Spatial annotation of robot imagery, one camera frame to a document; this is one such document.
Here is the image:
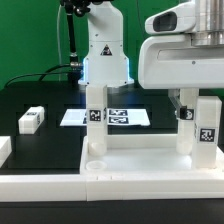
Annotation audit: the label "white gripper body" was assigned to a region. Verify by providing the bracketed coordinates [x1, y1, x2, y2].
[138, 34, 224, 89]

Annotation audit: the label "fiducial marker sheet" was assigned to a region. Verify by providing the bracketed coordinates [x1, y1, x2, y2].
[60, 108, 150, 126]

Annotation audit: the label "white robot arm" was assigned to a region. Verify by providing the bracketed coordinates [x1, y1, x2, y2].
[81, 0, 224, 120]

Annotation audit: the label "white L-shaped obstacle fence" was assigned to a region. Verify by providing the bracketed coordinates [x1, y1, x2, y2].
[0, 135, 224, 203]

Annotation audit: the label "black cable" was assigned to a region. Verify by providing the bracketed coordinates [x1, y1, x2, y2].
[4, 64, 73, 88]

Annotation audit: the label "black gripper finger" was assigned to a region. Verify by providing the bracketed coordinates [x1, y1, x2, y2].
[168, 89, 187, 120]

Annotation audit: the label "white desk tabletop panel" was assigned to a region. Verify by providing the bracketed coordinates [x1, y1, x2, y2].
[80, 134, 224, 179]

